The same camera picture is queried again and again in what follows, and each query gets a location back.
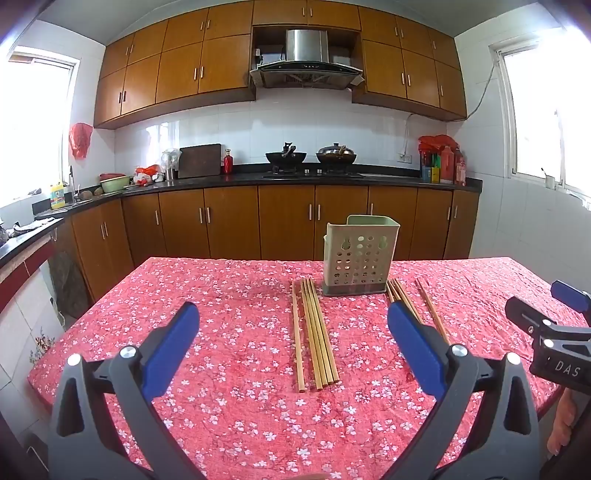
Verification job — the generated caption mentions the wooden base cabinets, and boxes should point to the wooden base cabinets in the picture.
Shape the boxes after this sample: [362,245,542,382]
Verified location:
[48,185,481,319]

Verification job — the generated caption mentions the red floral tablecloth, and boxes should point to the red floral tablecloth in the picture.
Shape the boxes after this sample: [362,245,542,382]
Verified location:
[27,256,591,480]

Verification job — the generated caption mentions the steel range hood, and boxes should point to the steel range hood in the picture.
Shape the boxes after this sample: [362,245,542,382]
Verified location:
[249,29,365,89]

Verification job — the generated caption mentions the hanging red plastic bag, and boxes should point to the hanging red plastic bag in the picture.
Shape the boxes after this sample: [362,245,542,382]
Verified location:
[69,122,94,160]

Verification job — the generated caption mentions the black kitchen countertop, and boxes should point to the black kitchen countertop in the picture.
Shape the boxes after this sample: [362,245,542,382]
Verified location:
[0,164,483,268]

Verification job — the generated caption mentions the socket power cable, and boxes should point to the socket power cable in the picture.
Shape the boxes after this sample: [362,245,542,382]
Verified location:
[403,113,419,157]

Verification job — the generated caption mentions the kitchen knife rack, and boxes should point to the kitchen knife rack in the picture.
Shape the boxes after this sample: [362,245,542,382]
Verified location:
[420,150,441,183]

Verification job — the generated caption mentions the window with white frame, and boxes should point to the window with white frame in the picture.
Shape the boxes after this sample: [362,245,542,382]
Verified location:
[489,23,591,195]
[0,46,81,210]

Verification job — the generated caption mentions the thin wall cable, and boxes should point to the thin wall cable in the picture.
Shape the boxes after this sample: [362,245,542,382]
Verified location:
[466,60,497,118]

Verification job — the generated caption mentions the red sauce bottles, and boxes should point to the red sauce bottles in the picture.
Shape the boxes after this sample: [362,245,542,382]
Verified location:
[441,145,467,186]

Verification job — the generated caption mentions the green perforated chopstick holder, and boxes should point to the green perforated chopstick holder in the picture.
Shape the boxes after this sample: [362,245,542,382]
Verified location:
[322,215,400,297]

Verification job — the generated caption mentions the person's right hand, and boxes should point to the person's right hand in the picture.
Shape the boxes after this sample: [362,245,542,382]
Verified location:
[547,387,578,462]

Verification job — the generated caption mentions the white rag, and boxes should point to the white rag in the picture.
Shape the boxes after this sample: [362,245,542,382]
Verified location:
[11,217,56,234]

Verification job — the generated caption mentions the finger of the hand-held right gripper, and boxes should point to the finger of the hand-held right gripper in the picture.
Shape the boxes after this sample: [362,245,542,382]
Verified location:
[551,280,591,329]
[505,296,561,342]

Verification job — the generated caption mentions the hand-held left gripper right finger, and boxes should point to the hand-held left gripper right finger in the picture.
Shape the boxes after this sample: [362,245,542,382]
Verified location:
[383,302,541,480]

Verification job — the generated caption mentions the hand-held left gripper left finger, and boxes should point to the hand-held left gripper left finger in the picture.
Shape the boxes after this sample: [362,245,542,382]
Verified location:
[48,302,208,480]

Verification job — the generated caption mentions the dark wooden cutting board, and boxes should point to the dark wooden cutting board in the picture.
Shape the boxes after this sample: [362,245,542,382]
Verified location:
[178,143,222,179]

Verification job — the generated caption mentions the wok with metal lid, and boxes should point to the wok with metal lid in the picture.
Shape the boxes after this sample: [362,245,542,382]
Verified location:
[316,143,358,165]

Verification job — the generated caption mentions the gas stove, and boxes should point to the gas stove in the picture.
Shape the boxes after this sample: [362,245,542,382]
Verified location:
[262,167,365,180]

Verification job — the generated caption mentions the steel cup with utensils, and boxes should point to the steel cup with utensils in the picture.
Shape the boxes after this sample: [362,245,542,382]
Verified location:
[161,148,182,181]

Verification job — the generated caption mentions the black wok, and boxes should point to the black wok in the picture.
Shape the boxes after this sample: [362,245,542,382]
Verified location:
[265,142,308,168]

